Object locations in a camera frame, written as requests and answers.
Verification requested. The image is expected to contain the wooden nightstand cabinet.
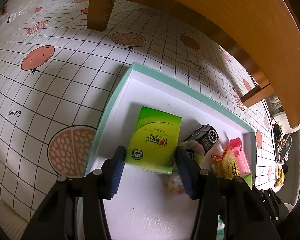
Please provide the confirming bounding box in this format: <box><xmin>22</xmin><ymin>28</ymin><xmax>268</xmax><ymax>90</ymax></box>
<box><xmin>87</xmin><ymin>0</ymin><xmax>300</xmax><ymax>127</ymax></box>

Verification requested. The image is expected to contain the yellow toy pile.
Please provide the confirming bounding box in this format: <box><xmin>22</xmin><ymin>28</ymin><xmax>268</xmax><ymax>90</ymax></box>
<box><xmin>274</xmin><ymin>164</ymin><xmax>285</xmax><ymax>187</ymax></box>

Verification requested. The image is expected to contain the white teal shallow tray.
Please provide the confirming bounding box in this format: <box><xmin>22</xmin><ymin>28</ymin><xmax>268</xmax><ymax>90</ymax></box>
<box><xmin>87</xmin><ymin>63</ymin><xmax>256</xmax><ymax>239</ymax></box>

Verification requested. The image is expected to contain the clear plastic bag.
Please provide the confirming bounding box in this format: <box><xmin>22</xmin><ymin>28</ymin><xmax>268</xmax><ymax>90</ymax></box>
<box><xmin>0</xmin><ymin>0</ymin><xmax>37</xmax><ymax>38</ymax></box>

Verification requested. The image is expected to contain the black tangled item pile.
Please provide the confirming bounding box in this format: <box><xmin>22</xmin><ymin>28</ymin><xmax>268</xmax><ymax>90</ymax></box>
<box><xmin>272</xmin><ymin>123</ymin><xmax>282</xmax><ymax>148</ymax></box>

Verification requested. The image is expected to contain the yellow snack packet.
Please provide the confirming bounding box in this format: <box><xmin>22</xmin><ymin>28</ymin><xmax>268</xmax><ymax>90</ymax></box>
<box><xmin>210</xmin><ymin>145</ymin><xmax>239</xmax><ymax>179</ymax></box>

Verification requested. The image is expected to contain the pink hair roller clip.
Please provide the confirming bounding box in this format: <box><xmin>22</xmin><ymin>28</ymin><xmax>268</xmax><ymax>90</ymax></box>
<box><xmin>229</xmin><ymin>138</ymin><xmax>251</xmax><ymax>175</ymax></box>

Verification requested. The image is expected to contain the smartphone on floor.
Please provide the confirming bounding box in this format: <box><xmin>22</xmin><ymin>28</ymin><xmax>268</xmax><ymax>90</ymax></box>
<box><xmin>278</xmin><ymin>133</ymin><xmax>292</xmax><ymax>163</ymax></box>

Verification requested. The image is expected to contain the black toy car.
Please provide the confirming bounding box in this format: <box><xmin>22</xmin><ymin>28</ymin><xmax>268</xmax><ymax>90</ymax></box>
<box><xmin>185</xmin><ymin>124</ymin><xmax>219</xmax><ymax>155</ymax></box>

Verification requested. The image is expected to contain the green tissue pack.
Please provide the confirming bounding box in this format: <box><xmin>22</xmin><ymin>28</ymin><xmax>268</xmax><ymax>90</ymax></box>
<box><xmin>240</xmin><ymin>172</ymin><xmax>253</xmax><ymax>190</ymax></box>
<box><xmin>125</xmin><ymin>106</ymin><xmax>182</xmax><ymax>175</ymax></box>

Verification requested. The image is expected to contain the white fuzzy rug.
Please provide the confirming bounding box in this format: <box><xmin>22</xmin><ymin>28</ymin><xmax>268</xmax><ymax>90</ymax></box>
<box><xmin>0</xmin><ymin>198</ymin><xmax>28</xmax><ymax>239</ymax></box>

